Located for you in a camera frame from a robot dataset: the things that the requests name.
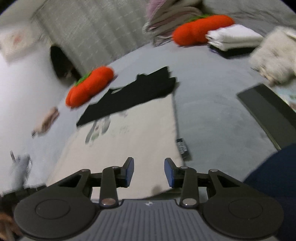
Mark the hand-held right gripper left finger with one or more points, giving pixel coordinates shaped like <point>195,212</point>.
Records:
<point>129,171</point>

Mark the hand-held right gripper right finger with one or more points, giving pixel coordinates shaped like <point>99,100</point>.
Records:
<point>168,172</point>

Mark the cream and black raglan shirt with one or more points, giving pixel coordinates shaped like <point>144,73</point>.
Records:
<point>138,129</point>

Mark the black hanging clothes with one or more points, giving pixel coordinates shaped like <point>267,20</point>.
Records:
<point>62,62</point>

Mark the folded dark clothes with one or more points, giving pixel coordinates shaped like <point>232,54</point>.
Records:
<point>233,52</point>

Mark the folded white clothes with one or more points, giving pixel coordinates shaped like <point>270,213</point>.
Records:
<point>233,36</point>

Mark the grey bed sheet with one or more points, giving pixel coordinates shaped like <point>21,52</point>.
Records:
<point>212,109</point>

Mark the folded pink garment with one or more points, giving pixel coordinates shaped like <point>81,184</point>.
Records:
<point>46,121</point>

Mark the large orange pumpkin cushion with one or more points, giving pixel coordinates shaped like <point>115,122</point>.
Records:
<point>90,85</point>

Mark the person's dark blue pants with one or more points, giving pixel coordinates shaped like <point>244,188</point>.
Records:
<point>275,190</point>

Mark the black tablet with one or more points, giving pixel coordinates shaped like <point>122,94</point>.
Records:
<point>266,109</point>

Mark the grey star-print curtain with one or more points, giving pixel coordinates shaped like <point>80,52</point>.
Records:
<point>97,34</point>

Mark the light patterned cloth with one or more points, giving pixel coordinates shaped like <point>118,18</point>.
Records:
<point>289,97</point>

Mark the folded grey and pink quilt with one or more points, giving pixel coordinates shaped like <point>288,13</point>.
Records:
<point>166,25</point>

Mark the white fluffy toy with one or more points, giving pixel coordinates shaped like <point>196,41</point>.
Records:
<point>275,55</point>

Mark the purple pillow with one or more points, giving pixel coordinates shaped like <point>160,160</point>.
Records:
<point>156,8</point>

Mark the grey padded headboard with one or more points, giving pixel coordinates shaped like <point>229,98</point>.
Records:
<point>254,11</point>

